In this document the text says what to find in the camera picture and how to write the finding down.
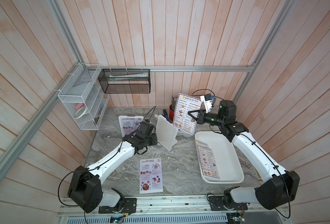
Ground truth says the pink special menu sheet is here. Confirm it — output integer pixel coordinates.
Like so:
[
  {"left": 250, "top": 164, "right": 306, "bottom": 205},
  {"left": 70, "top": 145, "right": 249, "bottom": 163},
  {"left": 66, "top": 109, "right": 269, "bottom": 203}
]
[{"left": 139, "top": 158, "right": 164, "bottom": 194}]

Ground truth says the dim sum menu sheet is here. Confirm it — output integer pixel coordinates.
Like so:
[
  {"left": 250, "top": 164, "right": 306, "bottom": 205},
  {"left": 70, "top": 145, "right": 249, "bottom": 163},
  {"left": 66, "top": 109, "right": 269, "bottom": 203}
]
[
  {"left": 195, "top": 141, "right": 220, "bottom": 179},
  {"left": 173, "top": 93, "right": 202, "bottom": 135}
]

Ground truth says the pink eraser block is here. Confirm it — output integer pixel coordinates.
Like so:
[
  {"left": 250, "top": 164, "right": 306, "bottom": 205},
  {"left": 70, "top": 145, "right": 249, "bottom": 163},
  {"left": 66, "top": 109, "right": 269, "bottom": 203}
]
[{"left": 75, "top": 103, "right": 84, "bottom": 110}]

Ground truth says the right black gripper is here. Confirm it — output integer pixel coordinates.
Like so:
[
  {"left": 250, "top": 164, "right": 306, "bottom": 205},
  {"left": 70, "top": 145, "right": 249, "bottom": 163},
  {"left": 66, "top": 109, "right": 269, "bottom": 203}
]
[{"left": 188, "top": 110, "right": 226, "bottom": 129}]

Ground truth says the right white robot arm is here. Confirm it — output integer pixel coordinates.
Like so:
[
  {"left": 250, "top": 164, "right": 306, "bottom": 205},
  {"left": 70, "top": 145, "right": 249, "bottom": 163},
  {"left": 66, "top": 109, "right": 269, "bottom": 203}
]
[{"left": 188, "top": 100, "right": 300, "bottom": 210}]

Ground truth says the blue stapler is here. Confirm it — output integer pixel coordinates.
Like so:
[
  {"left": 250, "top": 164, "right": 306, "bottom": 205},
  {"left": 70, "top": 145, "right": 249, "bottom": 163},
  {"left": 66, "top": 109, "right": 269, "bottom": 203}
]
[{"left": 162, "top": 109, "right": 171, "bottom": 123}]

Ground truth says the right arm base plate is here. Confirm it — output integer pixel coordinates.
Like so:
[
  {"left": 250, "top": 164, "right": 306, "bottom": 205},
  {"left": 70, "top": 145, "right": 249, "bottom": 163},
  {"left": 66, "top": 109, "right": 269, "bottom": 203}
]
[{"left": 206, "top": 194, "right": 248, "bottom": 212}]

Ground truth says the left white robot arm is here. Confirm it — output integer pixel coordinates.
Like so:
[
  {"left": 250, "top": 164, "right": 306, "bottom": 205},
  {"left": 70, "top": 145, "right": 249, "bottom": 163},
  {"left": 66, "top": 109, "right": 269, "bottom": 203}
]
[{"left": 68, "top": 120, "right": 158, "bottom": 213}]

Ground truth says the white tape roll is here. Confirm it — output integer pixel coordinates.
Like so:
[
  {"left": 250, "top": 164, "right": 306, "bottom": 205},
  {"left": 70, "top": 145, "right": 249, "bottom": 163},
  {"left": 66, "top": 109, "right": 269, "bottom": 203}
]
[{"left": 74, "top": 105, "right": 88, "bottom": 119}]

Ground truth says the white wire wall shelf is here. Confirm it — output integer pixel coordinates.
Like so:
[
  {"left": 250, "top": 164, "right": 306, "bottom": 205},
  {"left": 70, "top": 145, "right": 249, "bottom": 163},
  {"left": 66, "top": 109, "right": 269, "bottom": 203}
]
[{"left": 58, "top": 63, "right": 110, "bottom": 131}]

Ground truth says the white menu holder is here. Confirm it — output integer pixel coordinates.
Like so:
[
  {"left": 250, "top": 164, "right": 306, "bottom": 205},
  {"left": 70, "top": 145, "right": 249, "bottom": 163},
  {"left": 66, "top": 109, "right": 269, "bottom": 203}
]
[
  {"left": 156, "top": 115, "right": 178, "bottom": 151},
  {"left": 118, "top": 116, "right": 144, "bottom": 137}
]

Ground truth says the white plastic tray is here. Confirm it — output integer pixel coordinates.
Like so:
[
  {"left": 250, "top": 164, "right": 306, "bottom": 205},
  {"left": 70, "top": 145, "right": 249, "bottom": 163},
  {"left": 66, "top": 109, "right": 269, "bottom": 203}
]
[{"left": 195, "top": 131, "right": 244, "bottom": 184}]

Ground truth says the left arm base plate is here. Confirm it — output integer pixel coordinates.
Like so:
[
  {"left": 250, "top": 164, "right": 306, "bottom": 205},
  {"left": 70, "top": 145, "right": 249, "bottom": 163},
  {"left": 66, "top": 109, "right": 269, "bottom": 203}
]
[{"left": 98, "top": 197, "right": 137, "bottom": 215}]

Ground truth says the black mesh wall basket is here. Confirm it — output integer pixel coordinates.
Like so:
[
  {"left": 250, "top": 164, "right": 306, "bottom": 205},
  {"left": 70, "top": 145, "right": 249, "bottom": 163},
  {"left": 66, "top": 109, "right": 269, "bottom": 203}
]
[{"left": 98, "top": 69, "right": 151, "bottom": 94}]

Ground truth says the red pen cup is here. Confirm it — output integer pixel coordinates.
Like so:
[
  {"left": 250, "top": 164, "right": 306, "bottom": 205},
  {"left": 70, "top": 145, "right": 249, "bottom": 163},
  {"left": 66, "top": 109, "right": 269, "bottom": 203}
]
[{"left": 169, "top": 97, "right": 178, "bottom": 121}]

